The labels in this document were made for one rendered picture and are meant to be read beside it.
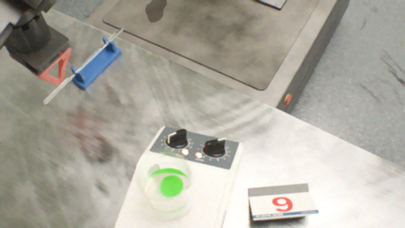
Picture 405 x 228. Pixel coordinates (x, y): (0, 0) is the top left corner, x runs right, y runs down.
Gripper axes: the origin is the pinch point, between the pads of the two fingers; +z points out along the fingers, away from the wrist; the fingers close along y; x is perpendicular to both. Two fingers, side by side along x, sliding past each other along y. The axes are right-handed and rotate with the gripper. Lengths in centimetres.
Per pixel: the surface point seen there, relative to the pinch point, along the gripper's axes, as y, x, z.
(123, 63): 3.8, 11.6, 6.3
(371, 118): 43, 80, 81
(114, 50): 1.6, 12.0, 4.7
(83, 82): 1.6, 3.9, 5.0
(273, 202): 39.6, 4.7, 4.4
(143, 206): 27.6, -7.8, -2.4
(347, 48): 20, 105, 81
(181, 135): 23.9, 4.0, 0.4
